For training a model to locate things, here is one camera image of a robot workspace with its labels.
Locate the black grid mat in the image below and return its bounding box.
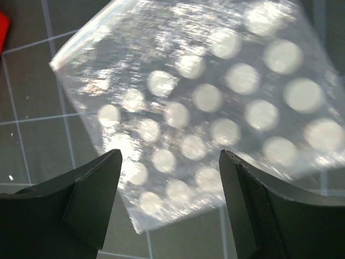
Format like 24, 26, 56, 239
0, 0, 345, 259

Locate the polka dot zip bag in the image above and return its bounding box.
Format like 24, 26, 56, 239
50, 1, 344, 233

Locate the red plastic tray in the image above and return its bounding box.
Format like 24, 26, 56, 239
0, 11, 11, 53

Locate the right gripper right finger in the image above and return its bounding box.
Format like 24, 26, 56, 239
219, 150, 344, 258

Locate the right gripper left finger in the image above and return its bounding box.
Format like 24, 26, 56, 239
1, 149, 122, 258

